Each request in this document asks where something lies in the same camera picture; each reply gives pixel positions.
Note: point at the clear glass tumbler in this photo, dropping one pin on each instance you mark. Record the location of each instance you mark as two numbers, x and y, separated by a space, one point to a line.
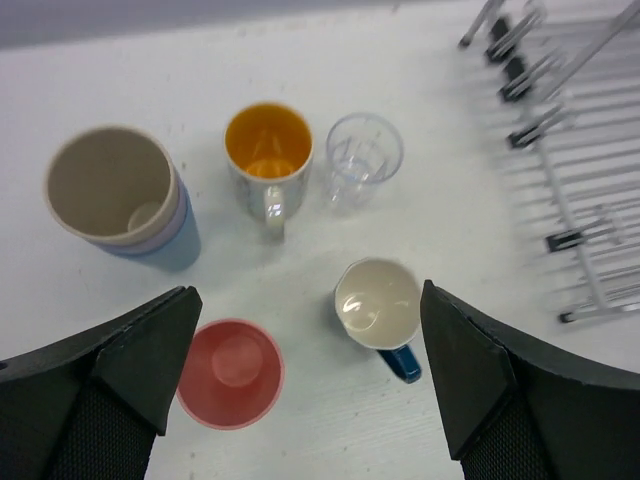
363 150

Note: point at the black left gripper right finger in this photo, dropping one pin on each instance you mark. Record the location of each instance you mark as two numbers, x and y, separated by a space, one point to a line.
516 407

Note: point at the lavender plastic cup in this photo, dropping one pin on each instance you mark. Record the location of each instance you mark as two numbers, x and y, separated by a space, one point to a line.
166 235

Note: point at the silver metal dish rack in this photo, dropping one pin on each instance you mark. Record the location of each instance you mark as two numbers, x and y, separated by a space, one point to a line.
555 87

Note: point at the dark blue ceramic mug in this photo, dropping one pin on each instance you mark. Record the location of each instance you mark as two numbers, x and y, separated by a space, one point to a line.
377 302

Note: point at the pink plastic cup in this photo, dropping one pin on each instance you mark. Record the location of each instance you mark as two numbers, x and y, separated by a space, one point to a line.
233 374

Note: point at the beige plastic cup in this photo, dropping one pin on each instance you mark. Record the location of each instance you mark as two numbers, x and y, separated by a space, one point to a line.
112 185

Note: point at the light blue plastic cup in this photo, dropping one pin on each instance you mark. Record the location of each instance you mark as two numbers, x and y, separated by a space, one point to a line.
175 256

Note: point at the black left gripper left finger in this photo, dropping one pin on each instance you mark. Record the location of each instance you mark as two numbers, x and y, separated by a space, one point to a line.
90 406

